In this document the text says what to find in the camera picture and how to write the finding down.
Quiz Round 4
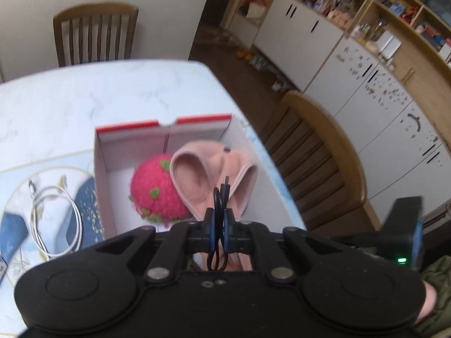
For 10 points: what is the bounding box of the black cable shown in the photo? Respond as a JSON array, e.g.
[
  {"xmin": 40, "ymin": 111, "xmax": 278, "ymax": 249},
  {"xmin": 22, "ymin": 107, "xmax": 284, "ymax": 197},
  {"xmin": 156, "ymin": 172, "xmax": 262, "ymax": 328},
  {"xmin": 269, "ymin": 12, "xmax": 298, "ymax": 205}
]
[{"xmin": 205, "ymin": 175, "xmax": 233, "ymax": 272}]

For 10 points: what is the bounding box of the sticker-covered white cabinet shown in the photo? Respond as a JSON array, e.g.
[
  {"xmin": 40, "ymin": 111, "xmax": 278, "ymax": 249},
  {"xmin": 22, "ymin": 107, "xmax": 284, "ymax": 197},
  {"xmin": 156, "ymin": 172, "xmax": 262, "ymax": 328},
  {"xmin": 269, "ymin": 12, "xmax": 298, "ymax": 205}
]
[{"xmin": 305, "ymin": 37, "xmax": 446, "ymax": 201}]

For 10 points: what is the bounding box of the red cardboard box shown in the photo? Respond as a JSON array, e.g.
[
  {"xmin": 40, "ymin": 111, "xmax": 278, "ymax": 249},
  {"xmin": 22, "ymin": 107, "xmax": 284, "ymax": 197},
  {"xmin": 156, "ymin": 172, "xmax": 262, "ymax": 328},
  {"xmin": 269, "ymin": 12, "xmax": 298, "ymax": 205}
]
[{"xmin": 94, "ymin": 113, "xmax": 307, "ymax": 243}]

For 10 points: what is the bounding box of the white tote bag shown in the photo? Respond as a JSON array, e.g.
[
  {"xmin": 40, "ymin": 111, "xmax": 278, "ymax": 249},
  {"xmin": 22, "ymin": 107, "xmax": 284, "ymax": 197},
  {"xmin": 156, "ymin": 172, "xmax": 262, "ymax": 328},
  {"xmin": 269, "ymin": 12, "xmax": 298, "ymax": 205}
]
[{"xmin": 246, "ymin": 2, "xmax": 266, "ymax": 19}]

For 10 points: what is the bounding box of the pink strawberry plush toy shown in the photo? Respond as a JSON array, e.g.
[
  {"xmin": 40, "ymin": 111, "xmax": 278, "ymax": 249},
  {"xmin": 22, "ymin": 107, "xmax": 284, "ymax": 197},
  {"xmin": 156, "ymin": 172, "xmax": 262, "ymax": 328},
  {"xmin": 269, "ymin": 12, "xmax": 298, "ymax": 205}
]
[{"xmin": 129, "ymin": 154, "xmax": 193, "ymax": 224}]

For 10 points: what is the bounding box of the white cabinet with black handles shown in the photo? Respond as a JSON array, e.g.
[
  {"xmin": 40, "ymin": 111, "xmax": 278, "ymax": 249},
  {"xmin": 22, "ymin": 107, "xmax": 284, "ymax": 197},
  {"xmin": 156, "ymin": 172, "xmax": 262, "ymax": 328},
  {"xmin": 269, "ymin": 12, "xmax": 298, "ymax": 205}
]
[{"xmin": 252, "ymin": 0, "xmax": 344, "ymax": 90}]

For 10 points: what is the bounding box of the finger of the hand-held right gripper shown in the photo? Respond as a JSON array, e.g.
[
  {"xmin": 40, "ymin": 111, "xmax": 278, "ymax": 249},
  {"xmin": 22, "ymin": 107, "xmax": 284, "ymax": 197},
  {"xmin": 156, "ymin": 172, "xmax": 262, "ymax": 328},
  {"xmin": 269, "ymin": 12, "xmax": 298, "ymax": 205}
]
[{"xmin": 382, "ymin": 196, "xmax": 424, "ymax": 272}]

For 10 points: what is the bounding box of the pink fleece hat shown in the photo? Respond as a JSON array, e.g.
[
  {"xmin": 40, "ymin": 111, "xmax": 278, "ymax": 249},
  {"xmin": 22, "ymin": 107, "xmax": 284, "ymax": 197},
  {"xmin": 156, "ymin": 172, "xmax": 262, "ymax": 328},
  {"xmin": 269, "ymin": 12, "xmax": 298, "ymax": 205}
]
[{"xmin": 170, "ymin": 140, "xmax": 258, "ymax": 224}]

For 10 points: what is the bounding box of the white cable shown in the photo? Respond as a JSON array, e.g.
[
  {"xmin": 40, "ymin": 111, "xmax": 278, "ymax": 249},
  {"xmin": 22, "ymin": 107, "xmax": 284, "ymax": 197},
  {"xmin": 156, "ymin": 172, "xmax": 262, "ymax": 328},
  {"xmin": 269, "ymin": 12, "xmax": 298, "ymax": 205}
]
[{"xmin": 29, "ymin": 179, "xmax": 84, "ymax": 258}]

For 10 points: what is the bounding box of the brown wooden chair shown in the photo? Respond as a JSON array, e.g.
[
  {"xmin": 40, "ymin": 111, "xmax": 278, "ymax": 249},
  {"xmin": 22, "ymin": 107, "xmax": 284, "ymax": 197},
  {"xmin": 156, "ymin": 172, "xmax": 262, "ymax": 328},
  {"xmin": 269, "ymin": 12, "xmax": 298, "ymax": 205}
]
[
  {"xmin": 259, "ymin": 90, "xmax": 383, "ymax": 233},
  {"xmin": 53, "ymin": 3, "xmax": 139, "ymax": 67}
]

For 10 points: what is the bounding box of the white rectangular container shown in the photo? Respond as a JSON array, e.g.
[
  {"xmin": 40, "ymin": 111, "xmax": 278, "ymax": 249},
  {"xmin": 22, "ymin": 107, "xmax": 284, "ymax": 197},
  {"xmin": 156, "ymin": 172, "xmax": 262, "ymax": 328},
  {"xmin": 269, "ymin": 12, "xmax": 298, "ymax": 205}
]
[
  {"xmin": 386, "ymin": 37, "xmax": 403, "ymax": 61},
  {"xmin": 379, "ymin": 30, "xmax": 394, "ymax": 55}
]

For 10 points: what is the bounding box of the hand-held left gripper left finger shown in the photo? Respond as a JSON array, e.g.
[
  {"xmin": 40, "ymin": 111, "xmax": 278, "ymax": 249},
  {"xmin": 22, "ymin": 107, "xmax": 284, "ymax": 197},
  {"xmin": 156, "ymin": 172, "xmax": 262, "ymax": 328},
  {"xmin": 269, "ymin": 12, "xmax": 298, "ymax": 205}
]
[{"xmin": 95, "ymin": 208, "xmax": 215, "ymax": 284}]

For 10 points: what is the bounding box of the wooden open shelf unit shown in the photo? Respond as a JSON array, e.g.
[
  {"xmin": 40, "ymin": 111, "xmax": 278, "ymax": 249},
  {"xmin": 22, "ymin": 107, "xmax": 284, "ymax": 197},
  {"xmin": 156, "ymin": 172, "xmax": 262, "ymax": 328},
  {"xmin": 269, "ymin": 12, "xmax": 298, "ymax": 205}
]
[{"xmin": 349, "ymin": 0, "xmax": 451, "ymax": 81}]

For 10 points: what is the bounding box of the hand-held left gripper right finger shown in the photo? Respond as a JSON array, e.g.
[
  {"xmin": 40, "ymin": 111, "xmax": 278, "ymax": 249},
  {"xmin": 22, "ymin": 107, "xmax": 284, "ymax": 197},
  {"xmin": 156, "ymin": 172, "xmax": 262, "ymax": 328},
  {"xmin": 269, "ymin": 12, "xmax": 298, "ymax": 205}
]
[{"xmin": 224, "ymin": 208, "xmax": 339, "ymax": 286}]

